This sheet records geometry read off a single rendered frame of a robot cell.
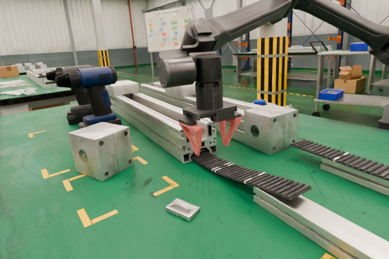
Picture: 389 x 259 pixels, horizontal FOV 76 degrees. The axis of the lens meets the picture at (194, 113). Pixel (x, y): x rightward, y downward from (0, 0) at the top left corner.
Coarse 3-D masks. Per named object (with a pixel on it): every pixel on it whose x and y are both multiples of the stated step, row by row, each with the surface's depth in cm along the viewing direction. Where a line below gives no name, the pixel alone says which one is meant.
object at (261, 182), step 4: (268, 176) 44; (272, 176) 44; (276, 176) 43; (260, 180) 43; (264, 180) 43; (268, 180) 42; (272, 180) 43; (252, 184) 42; (256, 184) 41; (260, 184) 41; (264, 184) 42
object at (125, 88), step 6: (114, 84) 107; (120, 84) 106; (126, 84) 105; (132, 84) 106; (138, 84) 108; (108, 90) 111; (114, 90) 103; (120, 90) 104; (126, 90) 106; (132, 90) 107; (138, 90) 108; (126, 96) 108
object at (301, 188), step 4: (300, 184) 39; (304, 184) 39; (292, 188) 38; (296, 188) 38; (300, 188) 38; (304, 188) 38; (308, 188) 38; (284, 192) 37; (288, 192) 37; (292, 192) 38; (296, 192) 37; (300, 192) 37; (304, 192) 37; (280, 196) 37; (284, 196) 37; (288, 196) 36; (292, 196) 36; (296, 196) 36
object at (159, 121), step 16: (112, 96) 108; (144, 96) 99; (128, 112) 91; (144, 112) 75; (160, 112) 83; (176, 112) 73; (144, 128) 78; (160, 128) 66; (176, 128) 58; (208, 128) 62; (160, 144) 68; (176, 144) 59; (208, 144) 61; (192, 160) 60
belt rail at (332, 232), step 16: (256, 192) 42; (272, 208) 39; (288, 208) 36; (304, 208) 36; (320, 208) 36; (288, 224) 37; (304, 224) 34; (320, 224) 32; (336, 224) 32; (352, 224) 32; (320, 240) 33; (336, 240) 31; (352, 240) 30; (368, 240) 29; (384, 240) 29; (336, 256) 31; (352, 256) 30; (368, 256) 28; (384, 256) 27
